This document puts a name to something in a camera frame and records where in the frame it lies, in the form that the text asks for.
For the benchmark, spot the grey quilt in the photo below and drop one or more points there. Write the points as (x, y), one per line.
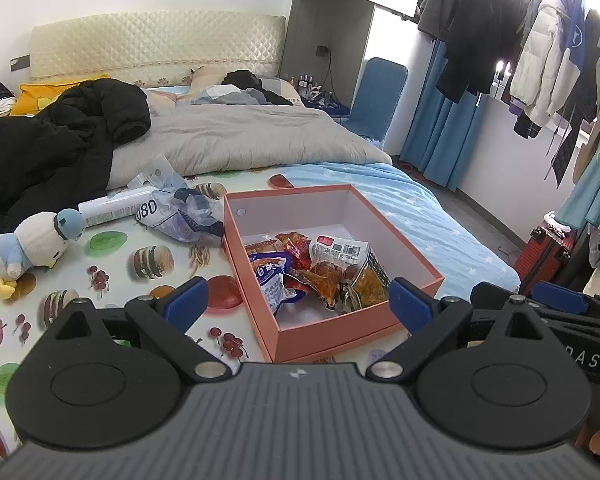
(255, 135)

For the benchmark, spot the blue curtain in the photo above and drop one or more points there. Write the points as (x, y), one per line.
(440, 135)

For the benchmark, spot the black puffer jacket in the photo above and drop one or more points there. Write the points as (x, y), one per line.
(55, 135)

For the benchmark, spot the white plush duck toy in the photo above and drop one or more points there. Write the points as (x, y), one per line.
(30, 240)

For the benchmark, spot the pink pillow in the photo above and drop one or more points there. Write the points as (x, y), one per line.
(207, 77)

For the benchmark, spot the light blue bed sheet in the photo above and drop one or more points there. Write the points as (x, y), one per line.
(430, 220)

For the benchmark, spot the blue chair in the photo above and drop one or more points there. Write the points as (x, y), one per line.
(375, 95)

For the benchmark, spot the pile of snack packets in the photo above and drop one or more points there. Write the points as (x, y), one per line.
(340, 280)

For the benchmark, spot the clear printed plastic bag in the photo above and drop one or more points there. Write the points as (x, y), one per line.
(180, 215)

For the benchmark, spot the grey wall switch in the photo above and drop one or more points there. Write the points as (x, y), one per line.
(20, 63)

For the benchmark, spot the grey striped hanging sweater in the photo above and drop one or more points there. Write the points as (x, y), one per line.
(440, 5)

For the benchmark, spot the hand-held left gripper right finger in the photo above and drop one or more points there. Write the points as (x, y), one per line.
(410, 305)

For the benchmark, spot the yellow pillow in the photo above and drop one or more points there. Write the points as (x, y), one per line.
(35, 97)

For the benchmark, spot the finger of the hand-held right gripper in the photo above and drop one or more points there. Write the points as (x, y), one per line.
(560, 297)
(485, 294)

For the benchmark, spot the dark plaid hanging garment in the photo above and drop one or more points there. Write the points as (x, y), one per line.
(565, 150)

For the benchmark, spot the black hanging coat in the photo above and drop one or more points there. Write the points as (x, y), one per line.
(480, 35)

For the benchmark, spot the blue snack packet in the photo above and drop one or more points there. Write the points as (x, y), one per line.
(272, 280)

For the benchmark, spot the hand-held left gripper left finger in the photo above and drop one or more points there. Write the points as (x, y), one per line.
(187, 302)

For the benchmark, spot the white tube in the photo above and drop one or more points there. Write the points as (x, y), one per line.
(110, 207)

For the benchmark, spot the row of small bottles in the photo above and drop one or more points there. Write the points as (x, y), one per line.
(310, 85)

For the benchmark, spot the blue white hanging jacket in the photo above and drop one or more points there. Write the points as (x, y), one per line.
(580, 25)

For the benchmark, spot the red suitcase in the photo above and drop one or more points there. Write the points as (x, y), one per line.
(540, 255)

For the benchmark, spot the black wall plug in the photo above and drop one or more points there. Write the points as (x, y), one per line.
(323, 52)

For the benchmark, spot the fruit print mat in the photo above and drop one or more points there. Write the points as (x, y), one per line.
(130, 280)

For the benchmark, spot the beige padded headboard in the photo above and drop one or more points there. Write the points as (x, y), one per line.
(155, 45)

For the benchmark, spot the grey wall cabinet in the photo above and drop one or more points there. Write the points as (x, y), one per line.
(325, 20)

